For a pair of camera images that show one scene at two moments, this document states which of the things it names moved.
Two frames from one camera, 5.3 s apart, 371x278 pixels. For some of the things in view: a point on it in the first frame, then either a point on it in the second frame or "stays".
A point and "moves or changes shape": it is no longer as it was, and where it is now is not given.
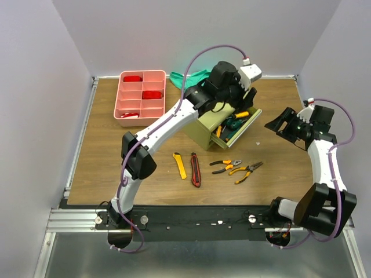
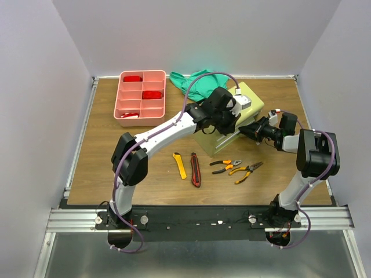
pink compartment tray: (140, 97) stays
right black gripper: (290, 127) → (259, 130)
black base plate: (192, 223) stays
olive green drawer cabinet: (204, 125) moves or changes shape
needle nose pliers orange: (249, 168) stays
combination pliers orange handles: (231, 163) stays
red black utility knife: (196, 177) stays
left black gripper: (240, 105) → (230, 128)
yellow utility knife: (182, 171) stays
